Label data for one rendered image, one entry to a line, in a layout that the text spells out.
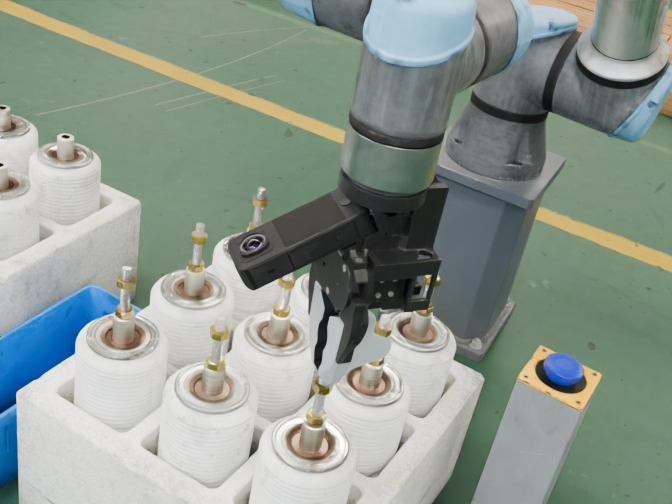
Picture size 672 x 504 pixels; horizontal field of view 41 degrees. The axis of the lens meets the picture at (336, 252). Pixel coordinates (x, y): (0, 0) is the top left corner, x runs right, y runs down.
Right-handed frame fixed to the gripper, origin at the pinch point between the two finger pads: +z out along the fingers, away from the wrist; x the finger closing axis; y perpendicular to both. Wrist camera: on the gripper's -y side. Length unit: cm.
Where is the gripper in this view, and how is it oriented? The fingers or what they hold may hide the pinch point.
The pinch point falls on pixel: (319, 370)
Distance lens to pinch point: 81.7
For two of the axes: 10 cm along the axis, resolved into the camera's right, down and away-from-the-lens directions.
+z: -1.7, 8.3, 5.3
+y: 9.1, -0.7, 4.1
